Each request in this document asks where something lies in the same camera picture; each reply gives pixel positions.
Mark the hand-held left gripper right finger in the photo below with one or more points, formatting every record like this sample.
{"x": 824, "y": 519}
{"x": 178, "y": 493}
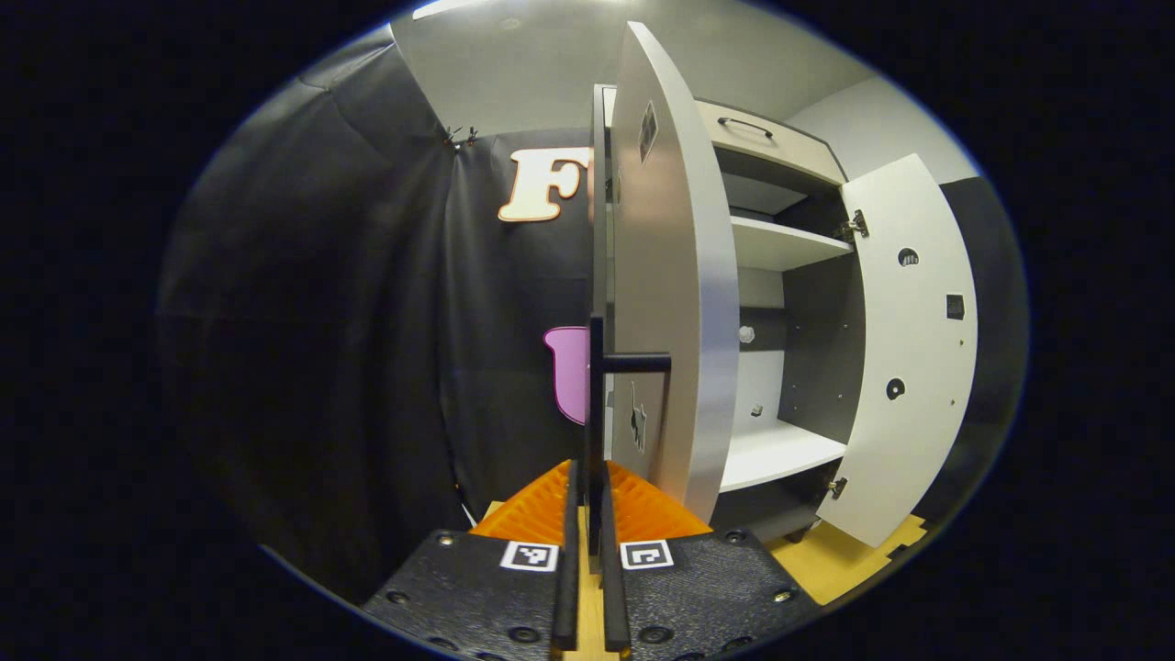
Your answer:
{"x": 615, "y": 597}

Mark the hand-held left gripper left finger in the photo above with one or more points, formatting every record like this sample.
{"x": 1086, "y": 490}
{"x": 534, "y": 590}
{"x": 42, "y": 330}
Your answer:
{"x": 565, "y": 597}

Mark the beige cabinet door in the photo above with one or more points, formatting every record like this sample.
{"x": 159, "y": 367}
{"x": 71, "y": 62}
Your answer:
{"x": 675, "y": 275}
{"x": 909, "y": 349}

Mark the beige double-door shoe cabinet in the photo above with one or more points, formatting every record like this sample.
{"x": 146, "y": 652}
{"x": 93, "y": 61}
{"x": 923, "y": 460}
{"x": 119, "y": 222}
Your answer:
{"x": 789, "y": 243}

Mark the black backdrop cloth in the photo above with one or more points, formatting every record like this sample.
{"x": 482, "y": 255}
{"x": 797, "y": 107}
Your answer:
{"x": 321, "y": 321}

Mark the rectangular ceiling light panel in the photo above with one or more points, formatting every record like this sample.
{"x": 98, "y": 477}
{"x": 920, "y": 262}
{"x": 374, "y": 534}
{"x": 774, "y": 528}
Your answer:
{"x": 441, "y": 9}

